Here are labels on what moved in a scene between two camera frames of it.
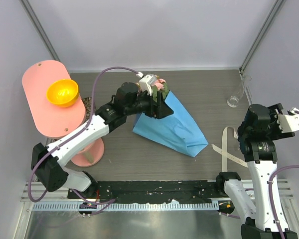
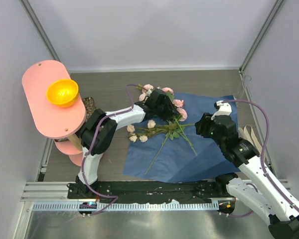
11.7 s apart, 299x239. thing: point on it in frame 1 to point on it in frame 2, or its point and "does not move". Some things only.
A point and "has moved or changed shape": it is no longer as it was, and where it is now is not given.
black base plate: [149, 191] does not move
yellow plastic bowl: [63, 92] does not move
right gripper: [277, 134] to [202, 125]
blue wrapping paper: [176, 129] has moved or changed shape
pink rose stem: [160, 85] to [183, 116]
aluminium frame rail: [38, 189] does not move
